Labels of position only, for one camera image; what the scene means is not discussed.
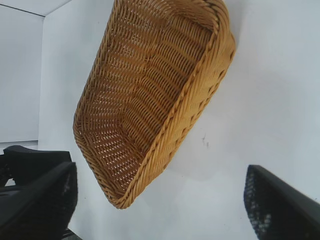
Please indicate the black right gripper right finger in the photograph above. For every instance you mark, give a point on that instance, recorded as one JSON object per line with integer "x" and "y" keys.
{"x": 282, "y": 210}

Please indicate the woven wicker basket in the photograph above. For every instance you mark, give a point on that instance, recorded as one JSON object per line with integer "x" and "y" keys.
{"x": 150, "y": 87}

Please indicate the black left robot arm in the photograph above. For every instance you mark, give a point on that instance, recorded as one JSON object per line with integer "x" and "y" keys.
{"x": 37, "y": 156}

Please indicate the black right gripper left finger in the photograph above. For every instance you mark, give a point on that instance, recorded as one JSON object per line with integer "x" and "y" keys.
{"x": 37, "y": 212}

